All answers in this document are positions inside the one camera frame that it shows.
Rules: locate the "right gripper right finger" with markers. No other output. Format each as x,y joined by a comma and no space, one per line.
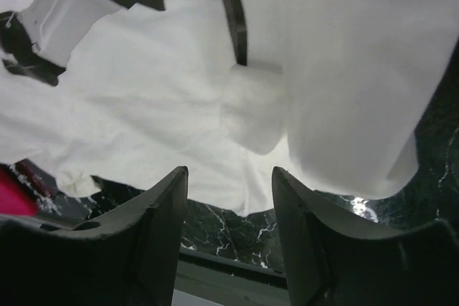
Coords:
335,257

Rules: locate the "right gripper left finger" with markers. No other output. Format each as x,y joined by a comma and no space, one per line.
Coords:
127,256

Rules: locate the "white printed t-shirt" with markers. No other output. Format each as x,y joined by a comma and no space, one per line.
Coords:
332,90

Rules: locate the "folded pink t-shirt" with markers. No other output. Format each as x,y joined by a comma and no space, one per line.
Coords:
14,201

